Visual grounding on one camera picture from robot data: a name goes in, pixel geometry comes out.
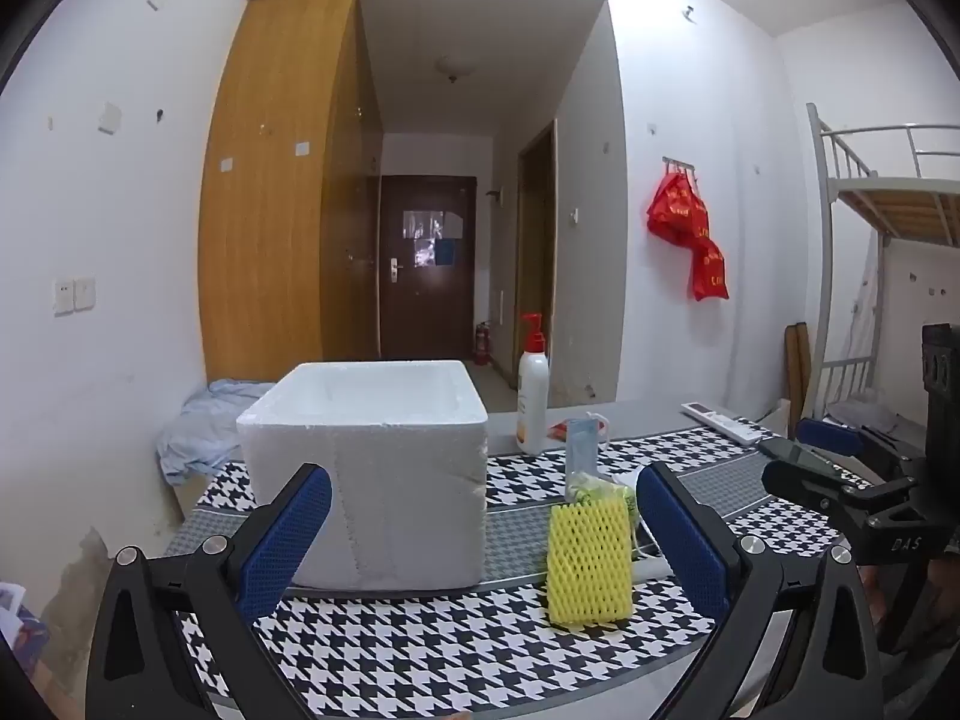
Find red plastic bag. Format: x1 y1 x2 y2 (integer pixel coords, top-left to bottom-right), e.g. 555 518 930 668
646 169 730 302

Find wooden wardrobe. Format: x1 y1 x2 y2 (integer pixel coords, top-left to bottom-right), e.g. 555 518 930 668
196 0 385 383

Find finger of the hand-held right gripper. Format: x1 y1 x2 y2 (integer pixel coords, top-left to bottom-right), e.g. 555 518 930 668
795 418 925 478
761 457 917 524

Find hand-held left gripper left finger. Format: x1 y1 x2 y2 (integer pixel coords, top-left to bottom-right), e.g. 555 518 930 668
86 463 335 720

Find wooden boards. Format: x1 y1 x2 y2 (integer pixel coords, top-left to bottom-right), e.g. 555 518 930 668
784 322 813 436

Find houndstooth table mat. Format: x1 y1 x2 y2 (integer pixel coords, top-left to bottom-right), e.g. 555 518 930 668
176 420 878 720

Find dark brown entrance door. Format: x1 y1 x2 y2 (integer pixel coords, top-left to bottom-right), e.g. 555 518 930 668
379 175 479 361

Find white foam box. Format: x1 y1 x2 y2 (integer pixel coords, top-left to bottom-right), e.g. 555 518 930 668
236 360 490 592

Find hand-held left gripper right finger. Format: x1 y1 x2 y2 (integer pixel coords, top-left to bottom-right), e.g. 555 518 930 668
636 463 887 720

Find yellow foam net sleeve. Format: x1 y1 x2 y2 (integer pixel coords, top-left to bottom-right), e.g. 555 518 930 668
546 499 635 627

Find black smartphone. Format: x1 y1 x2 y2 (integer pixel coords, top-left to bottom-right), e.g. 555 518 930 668
756 435 848 477

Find metal bunk bed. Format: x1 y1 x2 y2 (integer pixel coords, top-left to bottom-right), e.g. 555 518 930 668
806 101 960 421

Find white remote control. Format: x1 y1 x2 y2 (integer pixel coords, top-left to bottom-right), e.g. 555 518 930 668
681 401 781 445

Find light blue cloth bundle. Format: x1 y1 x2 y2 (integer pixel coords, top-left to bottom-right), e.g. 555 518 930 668
156 379 280 486

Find white pump lotion bottle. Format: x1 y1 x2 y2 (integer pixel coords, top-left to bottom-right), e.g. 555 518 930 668
516 313 551 456

